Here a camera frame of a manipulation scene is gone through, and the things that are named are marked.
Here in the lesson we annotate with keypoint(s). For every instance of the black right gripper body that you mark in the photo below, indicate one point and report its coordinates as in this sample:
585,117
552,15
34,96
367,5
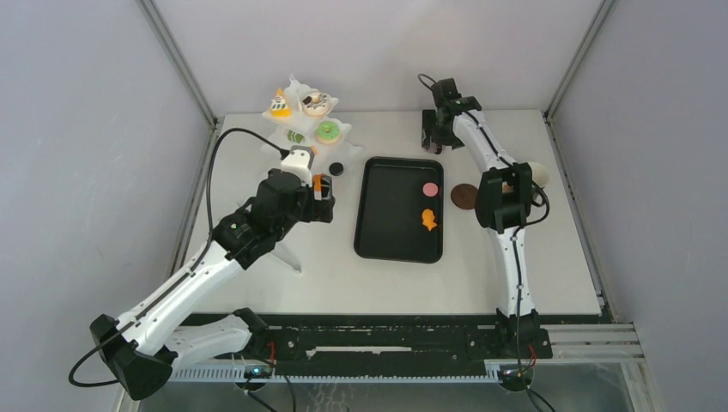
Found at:
444,136

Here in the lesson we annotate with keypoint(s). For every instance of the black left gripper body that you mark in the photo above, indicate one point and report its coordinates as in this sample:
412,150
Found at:
290,220

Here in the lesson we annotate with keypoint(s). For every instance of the dark purple mug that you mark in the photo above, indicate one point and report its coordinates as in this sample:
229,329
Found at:
429,138

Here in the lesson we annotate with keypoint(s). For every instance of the orange round pastry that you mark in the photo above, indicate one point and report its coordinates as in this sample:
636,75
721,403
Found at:
318,187

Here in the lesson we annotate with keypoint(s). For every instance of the black sandwich cookie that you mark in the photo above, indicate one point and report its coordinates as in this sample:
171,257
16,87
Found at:
336,169

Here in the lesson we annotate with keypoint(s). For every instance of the green layered cake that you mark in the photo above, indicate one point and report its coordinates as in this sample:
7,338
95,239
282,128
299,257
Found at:
295,137

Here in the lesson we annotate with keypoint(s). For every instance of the brown round coaster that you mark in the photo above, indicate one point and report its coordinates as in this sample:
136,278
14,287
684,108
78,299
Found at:
464,196

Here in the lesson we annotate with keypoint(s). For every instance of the green frosted donut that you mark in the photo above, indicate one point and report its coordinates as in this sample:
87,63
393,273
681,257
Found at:
328,132

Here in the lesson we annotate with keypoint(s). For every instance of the yellow cake slice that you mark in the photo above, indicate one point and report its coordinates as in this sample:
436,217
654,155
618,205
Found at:
279,107

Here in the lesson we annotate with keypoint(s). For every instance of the white chocolate drizzle donut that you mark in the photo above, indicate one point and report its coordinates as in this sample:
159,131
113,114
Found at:
316,104

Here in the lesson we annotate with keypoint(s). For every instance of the grey mug white inside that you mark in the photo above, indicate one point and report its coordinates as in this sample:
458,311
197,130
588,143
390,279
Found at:
539,175

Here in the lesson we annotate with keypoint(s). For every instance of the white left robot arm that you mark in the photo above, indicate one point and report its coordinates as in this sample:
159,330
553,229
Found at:
146,345

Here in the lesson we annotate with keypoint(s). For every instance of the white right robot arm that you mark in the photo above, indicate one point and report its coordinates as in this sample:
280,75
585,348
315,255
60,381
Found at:
504,198

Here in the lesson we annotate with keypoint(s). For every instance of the pink macaron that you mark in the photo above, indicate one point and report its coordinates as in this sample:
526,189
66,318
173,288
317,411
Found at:
430,189

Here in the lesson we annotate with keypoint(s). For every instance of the black serving tray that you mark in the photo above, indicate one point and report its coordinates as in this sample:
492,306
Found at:
389,224

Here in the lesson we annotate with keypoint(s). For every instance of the white three-tier dessert stand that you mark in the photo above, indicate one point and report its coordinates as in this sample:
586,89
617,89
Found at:
342,151

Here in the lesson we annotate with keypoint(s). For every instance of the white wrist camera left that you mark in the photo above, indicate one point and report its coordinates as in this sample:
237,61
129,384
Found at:
299,162

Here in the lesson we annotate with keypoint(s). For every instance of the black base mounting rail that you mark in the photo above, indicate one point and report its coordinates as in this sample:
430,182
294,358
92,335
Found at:
395,346

